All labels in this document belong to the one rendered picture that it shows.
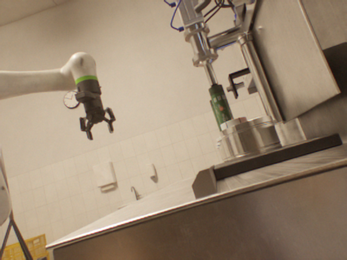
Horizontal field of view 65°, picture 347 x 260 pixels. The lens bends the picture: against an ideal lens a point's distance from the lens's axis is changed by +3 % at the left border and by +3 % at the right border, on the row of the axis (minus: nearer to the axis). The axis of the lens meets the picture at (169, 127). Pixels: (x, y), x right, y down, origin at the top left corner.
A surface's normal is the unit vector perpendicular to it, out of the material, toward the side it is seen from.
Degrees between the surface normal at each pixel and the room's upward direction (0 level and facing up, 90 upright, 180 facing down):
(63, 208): 90
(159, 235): 90
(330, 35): 90
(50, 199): 90
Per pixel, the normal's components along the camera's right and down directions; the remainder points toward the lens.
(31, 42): -0.17, -0.13
